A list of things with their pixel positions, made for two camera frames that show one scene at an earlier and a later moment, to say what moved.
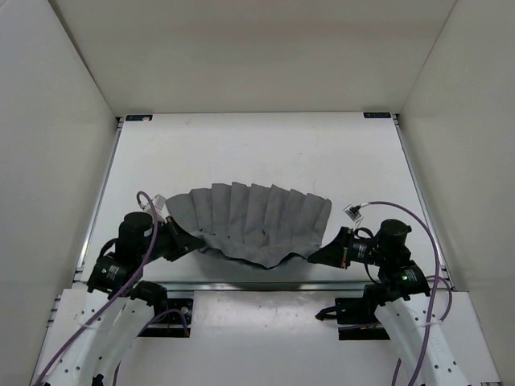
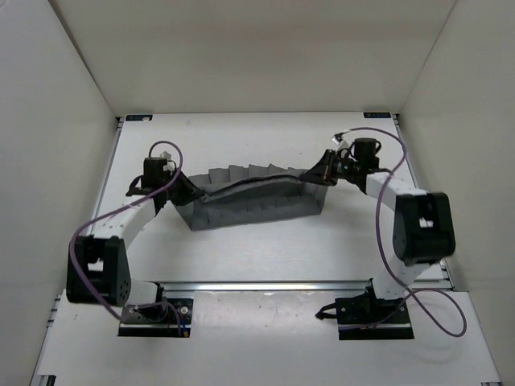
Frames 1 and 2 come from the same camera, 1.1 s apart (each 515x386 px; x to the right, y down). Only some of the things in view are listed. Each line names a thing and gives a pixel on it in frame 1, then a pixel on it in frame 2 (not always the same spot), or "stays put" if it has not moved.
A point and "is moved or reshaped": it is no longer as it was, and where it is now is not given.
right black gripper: x=338 y=252 → x=323 y=173
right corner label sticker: x=377 y=115 stays put
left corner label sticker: x=142 y=117 stays put
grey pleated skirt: x=262 y=224 is moved or reshaped
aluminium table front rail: x=264 y=288 stays put
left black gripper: x=184 y=240 → x=190 y=191
